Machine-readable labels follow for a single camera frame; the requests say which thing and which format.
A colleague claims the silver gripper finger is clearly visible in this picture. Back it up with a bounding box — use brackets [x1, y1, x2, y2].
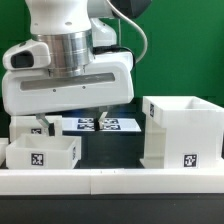
[96, 106, 110, 130]
[36, 114, 55, 136]

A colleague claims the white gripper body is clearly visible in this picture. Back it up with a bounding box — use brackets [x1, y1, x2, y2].
[2, 52, 134, 116]

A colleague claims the white front drawer box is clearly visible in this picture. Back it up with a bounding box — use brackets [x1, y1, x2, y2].
[6, 134, 81, 169]

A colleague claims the white drawer box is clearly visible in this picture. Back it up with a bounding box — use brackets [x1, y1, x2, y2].
[9, 115, 62, 142]
[6, 134, 81, 169]

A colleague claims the white drawer cabinet frame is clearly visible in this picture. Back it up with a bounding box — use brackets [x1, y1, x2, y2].
[141, 96, 224, 169]

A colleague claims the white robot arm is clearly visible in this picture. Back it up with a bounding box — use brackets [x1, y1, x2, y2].
[2, 0, 152, 136]

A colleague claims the white rear drawer box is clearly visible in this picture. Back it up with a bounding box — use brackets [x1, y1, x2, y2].
[9, 115, 62, 142]

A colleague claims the white marker sheet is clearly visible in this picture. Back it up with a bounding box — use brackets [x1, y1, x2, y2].
[62, 118, 141, 132]

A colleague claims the white left border rail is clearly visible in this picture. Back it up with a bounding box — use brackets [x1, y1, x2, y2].
[0, 138, 9, 167]

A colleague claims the white border rail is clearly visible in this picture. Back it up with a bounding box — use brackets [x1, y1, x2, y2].
[0, 169, 224, 196]
[0, 138, 9, 167]

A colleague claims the white front border rail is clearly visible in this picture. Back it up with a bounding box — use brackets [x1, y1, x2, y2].
[0, 169, 224, 196]

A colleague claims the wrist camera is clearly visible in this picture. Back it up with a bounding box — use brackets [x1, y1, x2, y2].
[3, 39, 51, 70]

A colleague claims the white cable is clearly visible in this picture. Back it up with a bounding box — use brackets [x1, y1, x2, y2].
[105, 0, 148, 64]

